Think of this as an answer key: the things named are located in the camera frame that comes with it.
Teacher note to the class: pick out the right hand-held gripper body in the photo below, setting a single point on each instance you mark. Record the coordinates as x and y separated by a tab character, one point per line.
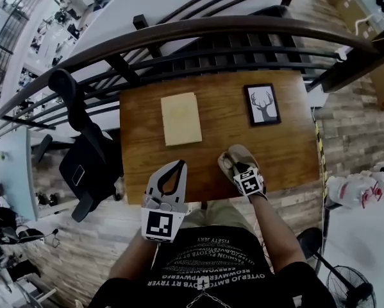
250	183

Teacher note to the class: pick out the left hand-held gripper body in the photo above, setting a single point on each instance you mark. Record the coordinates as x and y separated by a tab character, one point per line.
159	225

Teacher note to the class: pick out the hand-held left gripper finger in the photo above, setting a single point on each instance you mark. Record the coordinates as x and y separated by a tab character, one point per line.
182	184
154	180

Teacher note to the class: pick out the person's left forearm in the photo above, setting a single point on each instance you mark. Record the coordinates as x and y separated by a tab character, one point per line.
132	258

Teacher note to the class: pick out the person's right forearm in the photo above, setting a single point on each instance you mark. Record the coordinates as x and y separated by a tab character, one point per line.
275	229

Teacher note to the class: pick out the person's beige shorts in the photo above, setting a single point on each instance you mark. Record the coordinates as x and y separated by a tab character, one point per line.
217	215

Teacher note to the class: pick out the beige book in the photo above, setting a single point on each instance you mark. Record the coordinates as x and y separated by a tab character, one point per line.
181	119

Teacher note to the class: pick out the person's black printed t-shirt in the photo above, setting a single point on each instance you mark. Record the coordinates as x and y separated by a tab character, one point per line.
211	268

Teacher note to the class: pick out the black office chair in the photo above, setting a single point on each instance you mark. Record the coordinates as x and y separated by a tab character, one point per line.
89	159

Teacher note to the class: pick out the yellow black striped tape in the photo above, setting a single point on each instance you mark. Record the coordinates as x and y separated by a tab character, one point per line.
321	159

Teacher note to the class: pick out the black framed deer picture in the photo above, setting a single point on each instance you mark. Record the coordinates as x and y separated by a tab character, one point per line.
262	104

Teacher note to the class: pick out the pack of water bottles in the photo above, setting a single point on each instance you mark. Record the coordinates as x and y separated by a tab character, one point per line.
355	184

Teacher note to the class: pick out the light blue desk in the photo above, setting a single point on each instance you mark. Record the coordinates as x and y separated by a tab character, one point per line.
15	172

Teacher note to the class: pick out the black standing fan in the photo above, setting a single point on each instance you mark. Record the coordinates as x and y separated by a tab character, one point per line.
348	284

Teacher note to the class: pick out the dark wooden railing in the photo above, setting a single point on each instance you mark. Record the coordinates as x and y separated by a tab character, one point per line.
211	27

